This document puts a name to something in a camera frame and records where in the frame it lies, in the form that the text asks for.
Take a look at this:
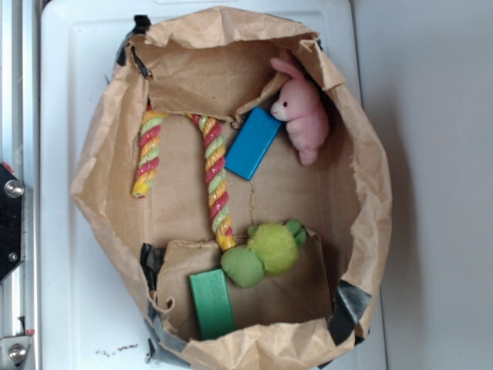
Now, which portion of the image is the aluminium frame rail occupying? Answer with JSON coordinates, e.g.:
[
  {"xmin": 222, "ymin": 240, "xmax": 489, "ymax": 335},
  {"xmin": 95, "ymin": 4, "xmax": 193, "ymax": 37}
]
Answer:
[{"xmin": 1, "ymin": 1, "xmax": 43, "ymax": 369}]

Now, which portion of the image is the pink plush bunny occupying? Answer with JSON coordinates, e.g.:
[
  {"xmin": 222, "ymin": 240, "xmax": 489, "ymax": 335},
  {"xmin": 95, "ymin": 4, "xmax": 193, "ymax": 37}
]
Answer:
[{"xmin": 270, "ymin": 49, "xmax": 329, "ymax": 166}]

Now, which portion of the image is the multicoloured twisted rope toy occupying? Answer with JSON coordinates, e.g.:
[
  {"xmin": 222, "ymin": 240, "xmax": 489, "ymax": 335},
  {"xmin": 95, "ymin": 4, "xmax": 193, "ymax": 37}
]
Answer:
[{"xmin": 131, "ymin": 108, "xmax": 236, "ymax": 252}]

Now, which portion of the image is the black metal bracket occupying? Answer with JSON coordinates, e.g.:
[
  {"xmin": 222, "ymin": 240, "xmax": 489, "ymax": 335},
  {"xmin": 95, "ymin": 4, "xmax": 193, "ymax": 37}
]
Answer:
[{"xmin": 0, "ymin": 163, "xmax": 25, "ymax": 282}]

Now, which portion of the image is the blue wooden block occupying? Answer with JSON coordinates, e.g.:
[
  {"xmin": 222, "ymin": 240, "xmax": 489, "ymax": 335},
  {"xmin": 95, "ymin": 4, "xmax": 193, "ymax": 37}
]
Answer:
[{"xmin": 226, "ymin": 107, "xmax": 282, "ymax": 180}]

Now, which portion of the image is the green wooden block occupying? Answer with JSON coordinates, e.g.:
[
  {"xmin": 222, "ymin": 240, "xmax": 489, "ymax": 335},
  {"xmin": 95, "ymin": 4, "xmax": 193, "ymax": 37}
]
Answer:
[{"xmin": 189, "ymin": 269, "xmax": 236, "ymax": 340}]

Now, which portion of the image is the brown paper bag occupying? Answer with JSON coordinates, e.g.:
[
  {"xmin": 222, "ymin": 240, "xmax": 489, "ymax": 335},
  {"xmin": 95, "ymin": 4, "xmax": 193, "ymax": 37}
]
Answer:
[{"xmin": 71, "ymin": 7, "xmax": 392, "ymax": 369}]

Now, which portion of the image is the green plush turtle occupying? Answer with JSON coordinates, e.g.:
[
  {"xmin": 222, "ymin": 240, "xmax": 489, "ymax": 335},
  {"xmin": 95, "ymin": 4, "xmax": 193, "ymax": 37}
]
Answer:
[{"xmin": 221, "ymin": 219, "xmax": 307, "ymax": 288}]

